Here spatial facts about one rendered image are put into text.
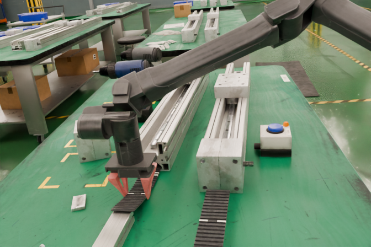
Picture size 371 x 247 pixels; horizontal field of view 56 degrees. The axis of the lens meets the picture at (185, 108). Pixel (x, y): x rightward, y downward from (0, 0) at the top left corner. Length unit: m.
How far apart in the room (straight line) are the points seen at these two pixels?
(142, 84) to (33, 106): 2.48
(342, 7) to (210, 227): 0.51
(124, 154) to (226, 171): 0.23
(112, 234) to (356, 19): 0.63
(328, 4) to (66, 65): 4.09
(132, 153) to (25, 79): 2.44
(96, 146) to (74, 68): 3.63
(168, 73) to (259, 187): 0.34
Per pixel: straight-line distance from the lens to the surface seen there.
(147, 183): 0.77
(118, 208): 0.75
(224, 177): 0.80
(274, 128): 0.95
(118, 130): 0.73
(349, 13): 0.79
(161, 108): 1.11
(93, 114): 0.77
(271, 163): 0.93
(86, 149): 1.03
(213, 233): 0.67
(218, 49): 0.75
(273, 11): 0.75
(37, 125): 3.24
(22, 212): 0.91
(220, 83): 1.18
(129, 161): 0.76
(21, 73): 3.13
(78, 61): 4.59
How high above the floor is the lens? 1.25
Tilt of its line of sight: 20 degrees down
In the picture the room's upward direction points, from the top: 6 degrees counter-clockwise
